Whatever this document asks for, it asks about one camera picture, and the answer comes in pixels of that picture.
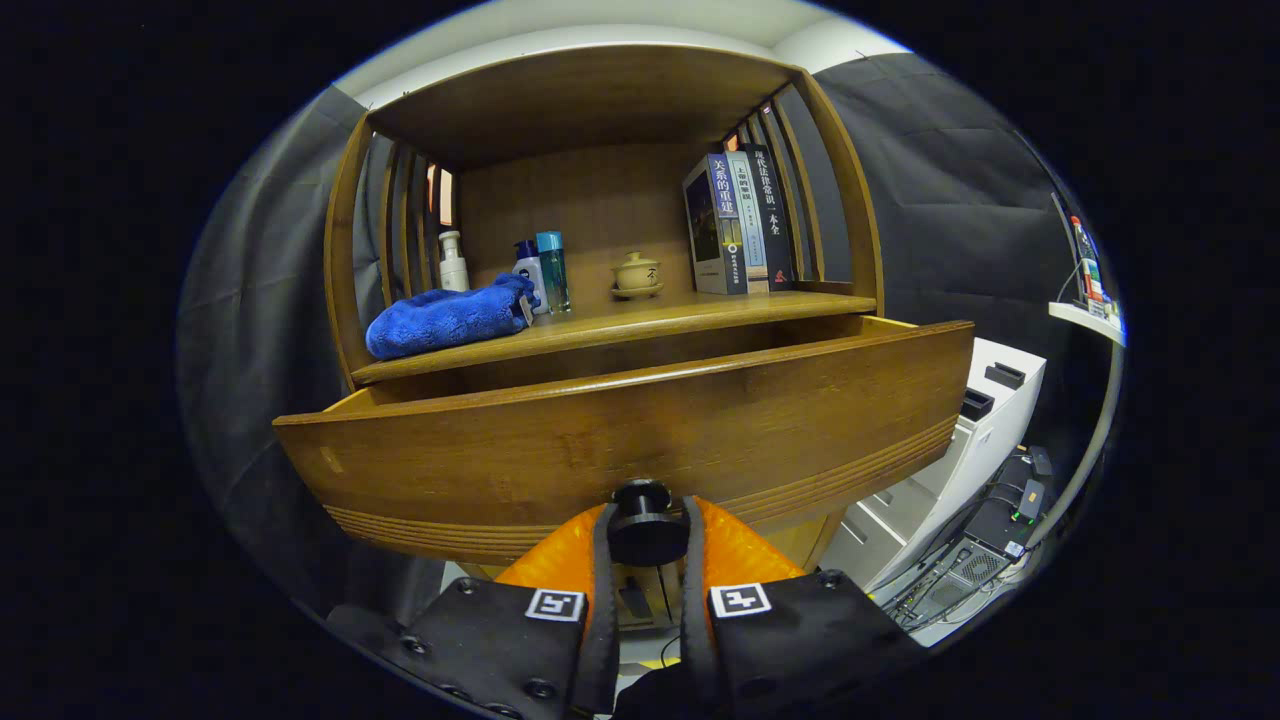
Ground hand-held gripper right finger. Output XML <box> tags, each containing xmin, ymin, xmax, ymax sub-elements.
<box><xmin>683</xmin><ymin>495</ymin><xmax>931</xmax><ymax>720</ymax></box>

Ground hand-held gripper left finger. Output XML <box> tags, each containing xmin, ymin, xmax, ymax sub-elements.
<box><xmin>325</xmin><ymin>497</ymin><xmax>621</xmax><ymax>720</ymax></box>

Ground wooden drawer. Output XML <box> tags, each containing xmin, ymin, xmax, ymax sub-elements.
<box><xmin>273</xmin><ymin>315</ymin><xmax>976</xmax><ymax>569</ymax></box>

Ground white drawer unit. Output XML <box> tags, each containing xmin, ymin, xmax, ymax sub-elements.
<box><xmin>820</xmin><ymin>337</ymin><xmax>1048</xmax><ymax>591</ymax></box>

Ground wooden countertop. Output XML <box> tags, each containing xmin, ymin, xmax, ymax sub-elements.
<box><xmin>352</xmin><ymin>290</ymin><xmax>878</xmax><ymax>386</ymax></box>

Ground wooden cabinet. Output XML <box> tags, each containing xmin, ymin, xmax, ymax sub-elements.
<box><xmin>322</xmin><ymin>42</ymin><xmax>886</xmax><ymax>641</ymax></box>

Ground black computer tower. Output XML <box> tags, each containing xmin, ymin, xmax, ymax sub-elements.
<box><xmin>900</xmin><ymin>450</ymin><xmax>1051</xmax><ymax>631</ymax></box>

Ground blue towel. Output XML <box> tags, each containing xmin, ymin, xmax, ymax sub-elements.
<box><xmin>365</xmin><ymin>273</ymin><xmax>541</xmax><ymax>361</ymax></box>

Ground white bottle with blue cap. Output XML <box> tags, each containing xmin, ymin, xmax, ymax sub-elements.
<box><xmin>512</xmin><ymin>239</ymin><xmax>549</xmax><ymax>316</ymax></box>

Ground teal clear bottle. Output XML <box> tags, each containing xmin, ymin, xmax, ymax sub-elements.
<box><xmin>536</xmin><ymin>231</ymin><xmax>572</xmax><ymax>313</ymax></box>

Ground white pump bottle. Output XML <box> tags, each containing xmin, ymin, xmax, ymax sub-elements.
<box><xmin>438</xmin><ymin>231</ymin><xmax>470</xmax><ymax>293</ymax></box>

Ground beige lidded tea cup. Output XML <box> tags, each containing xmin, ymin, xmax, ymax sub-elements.
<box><xmin>611</xmin><ymin>251</ymin><xmax>664</xmax><ymax>300</ymax></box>

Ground blue cover book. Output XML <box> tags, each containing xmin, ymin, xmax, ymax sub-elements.
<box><xmin>683</xmin><ymin>153</ymin><xmax>749</xmax><ymax>296</ymax></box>

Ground black spine book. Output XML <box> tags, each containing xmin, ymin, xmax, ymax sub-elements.
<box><xmin>745</xmin><ymin>143</ymin><xmax>798</xmax><ymax>292</ymax></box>

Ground grey spine book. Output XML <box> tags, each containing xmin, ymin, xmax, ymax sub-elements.
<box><xmin>725</xmin><ymin>150</ymin><xmax>771</xmax><ymax>294</ymax></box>

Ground white side table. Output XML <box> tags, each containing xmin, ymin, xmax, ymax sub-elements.
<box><xmin>1048</xmin><ymin>300</ymin><xmax>1126</xmax><ymax>551</ymax></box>

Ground black backdrop cloth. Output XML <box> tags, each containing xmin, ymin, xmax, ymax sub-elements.
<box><xmin>178</xmin><ymin>52</ymin><xmax>1111</xmax><ymax>621</ymax></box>

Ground red label water bottle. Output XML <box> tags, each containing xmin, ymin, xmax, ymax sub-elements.
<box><xmin>1070</xmin><ymin>215</ymin><xmax>1103</xmax><ymax>303</ymax></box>

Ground floor cables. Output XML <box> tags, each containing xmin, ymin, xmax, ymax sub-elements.
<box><xmin>870</xmin><ymin>480</ymin><xmax>1041</xmax><ymax>633</ymax></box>

